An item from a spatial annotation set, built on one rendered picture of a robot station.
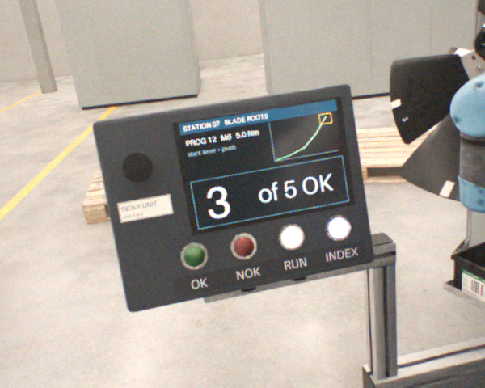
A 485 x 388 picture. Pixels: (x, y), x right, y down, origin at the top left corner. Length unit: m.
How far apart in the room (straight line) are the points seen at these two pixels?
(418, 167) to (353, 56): 5.49
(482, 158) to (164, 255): 0.46
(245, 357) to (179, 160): 1.75
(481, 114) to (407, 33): 6.03
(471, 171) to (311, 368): 1.45
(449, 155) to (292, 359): 1.26
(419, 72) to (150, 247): 1.01
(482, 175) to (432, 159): 0.37
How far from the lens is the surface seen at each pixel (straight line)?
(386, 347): 0.74
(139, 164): 0.50
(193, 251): 0.52
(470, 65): 1.33
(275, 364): 2.17
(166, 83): 8.11
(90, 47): 8.24
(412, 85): 1.42
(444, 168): 1.15
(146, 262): 0.53
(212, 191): 0.52
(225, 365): 2.19
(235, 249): 0.52
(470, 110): 0.76
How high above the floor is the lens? 1.35
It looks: 21 degrees down
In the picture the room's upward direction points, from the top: 7 degrees counter-clockwise
